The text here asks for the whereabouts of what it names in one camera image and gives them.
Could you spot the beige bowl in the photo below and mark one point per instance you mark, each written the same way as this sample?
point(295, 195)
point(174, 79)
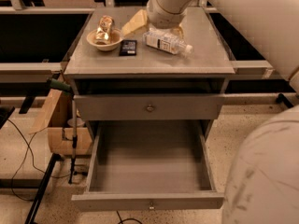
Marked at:
point(115, 40)

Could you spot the grey drawer cabinet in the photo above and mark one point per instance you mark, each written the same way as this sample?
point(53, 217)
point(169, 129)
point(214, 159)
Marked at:
point(150, 71)

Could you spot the closed grey top drawer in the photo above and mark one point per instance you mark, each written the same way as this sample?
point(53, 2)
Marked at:
point(149, 106)

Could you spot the black metal stand leg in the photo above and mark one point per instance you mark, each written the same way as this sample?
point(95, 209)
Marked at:
point(41, 190)

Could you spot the crushed gold can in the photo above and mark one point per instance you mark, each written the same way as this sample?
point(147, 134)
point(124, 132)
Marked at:
point(104, 30)

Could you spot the cardboard box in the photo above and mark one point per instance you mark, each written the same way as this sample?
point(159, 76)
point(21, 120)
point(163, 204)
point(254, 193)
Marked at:
point(54, 117)

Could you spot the open grey middle drawer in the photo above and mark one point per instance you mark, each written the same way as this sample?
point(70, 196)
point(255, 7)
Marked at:
point(149, 165)

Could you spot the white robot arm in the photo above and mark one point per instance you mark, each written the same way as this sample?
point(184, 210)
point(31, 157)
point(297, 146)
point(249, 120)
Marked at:
point(254, 145)

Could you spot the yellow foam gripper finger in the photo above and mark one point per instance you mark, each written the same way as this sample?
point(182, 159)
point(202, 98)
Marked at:
point(178, 31)
point(138, 24)

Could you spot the clear plastic water bottle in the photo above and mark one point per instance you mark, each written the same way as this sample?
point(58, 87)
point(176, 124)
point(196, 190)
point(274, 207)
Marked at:
point(166, 42)

